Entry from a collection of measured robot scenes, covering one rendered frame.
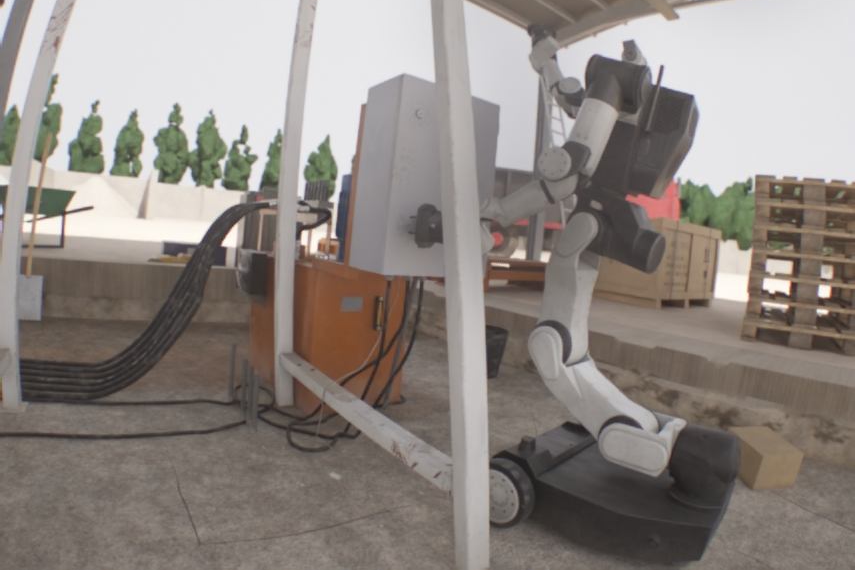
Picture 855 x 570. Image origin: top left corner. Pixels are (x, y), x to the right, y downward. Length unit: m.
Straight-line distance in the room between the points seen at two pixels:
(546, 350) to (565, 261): 0.25
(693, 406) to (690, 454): 1.14
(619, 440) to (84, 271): 3.22
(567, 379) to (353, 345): 0.96
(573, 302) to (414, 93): 0.77
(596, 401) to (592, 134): 0.71
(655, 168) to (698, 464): 0.75
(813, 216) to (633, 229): 1.95
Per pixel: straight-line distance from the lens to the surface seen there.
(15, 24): 5.81
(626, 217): 1.25
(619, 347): 2.55
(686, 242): 4.55
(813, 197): 3.05
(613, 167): 1.25
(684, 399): 2.39
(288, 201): 1.86
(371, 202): 1.42
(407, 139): 1.37
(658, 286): 4.16
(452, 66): 1.06
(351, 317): 1.91
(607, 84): 1.13
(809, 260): 3.02
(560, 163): 1.04
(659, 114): 1.26
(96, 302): 3.49
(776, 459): 1.86
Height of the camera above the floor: 0.77
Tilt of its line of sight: 2 degrees down
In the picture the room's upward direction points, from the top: 6 degrees clockwise
